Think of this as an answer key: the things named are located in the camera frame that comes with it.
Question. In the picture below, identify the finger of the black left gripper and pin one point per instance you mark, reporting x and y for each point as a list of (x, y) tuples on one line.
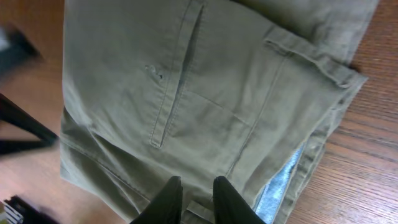
[(14, 115), (12, 146)]

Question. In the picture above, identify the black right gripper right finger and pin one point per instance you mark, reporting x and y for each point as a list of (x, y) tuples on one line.
[(229, 206)]

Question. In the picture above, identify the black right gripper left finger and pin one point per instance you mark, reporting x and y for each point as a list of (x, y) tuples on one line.
[(166, 207)]

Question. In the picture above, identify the khaki green shorts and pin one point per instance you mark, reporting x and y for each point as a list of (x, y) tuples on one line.
[(247, 90)]

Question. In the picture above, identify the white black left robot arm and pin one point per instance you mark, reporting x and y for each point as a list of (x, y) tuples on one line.
[(15, 51)]

